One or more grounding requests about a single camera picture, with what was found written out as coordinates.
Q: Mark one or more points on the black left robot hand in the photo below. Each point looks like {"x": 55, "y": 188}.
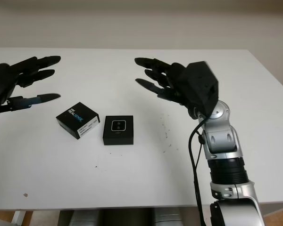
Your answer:
{"x": 2, "y": 80}

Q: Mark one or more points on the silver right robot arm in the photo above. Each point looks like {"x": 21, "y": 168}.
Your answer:
{"x": 221, "y": 139}

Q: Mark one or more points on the black box base foam insert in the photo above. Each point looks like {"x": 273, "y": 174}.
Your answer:
{"x": 118, "y": 139}

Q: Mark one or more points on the white table leg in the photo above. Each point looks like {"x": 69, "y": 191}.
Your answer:
{"x": 20, "y": 219}

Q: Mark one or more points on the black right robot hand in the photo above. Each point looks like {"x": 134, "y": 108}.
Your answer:
{"x": 174, "y": 82}

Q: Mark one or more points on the grey black robot torso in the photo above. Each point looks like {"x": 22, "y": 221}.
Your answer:
{"x": 122, "y": 217}

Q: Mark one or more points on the black RealSense box lid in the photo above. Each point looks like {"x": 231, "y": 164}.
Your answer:
{"x": 73, "y": 117}

